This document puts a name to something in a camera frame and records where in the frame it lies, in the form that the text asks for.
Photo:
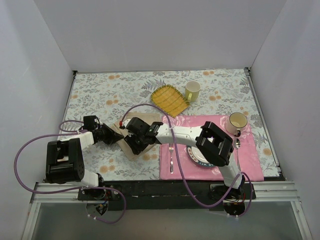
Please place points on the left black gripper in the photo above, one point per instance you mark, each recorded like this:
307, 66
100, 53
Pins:
107, 135

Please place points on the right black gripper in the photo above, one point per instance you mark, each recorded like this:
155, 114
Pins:
132, 139

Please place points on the beige cloth napkin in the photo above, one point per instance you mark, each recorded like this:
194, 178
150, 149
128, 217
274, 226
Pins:
149, 118

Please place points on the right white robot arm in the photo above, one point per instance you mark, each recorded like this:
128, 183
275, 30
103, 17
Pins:
214, 144

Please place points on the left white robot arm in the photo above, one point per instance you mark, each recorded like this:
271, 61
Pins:
64, 158

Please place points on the silver fork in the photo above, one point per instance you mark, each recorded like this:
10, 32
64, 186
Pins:
171, 151

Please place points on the floral tablecloth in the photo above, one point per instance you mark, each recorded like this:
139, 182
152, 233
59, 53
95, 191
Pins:
111, 96

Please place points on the yellow woven bamboo tray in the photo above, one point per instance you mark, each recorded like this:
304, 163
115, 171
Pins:
170, 100

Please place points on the green rimmed white plate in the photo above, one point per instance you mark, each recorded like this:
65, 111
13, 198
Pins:
197, 157

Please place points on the yellow green mug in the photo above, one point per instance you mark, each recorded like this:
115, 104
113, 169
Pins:
192, 90

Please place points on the pink mug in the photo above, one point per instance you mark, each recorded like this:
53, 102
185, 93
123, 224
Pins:
235, 123

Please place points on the silver spoon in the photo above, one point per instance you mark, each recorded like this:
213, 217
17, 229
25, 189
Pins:
237, 145

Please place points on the pink placemat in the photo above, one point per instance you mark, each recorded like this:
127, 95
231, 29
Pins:
248, 156

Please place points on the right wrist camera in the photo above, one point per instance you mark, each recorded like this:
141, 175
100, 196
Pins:
137, 126

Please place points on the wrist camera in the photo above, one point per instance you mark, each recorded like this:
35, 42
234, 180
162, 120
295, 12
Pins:
91, 122
137, 126

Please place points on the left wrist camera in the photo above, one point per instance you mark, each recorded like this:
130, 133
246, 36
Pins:
91, 122

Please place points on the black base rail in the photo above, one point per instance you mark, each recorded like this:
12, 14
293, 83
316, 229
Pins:
167, 194

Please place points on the aluminium frame rail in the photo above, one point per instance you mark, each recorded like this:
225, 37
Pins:
272, 191

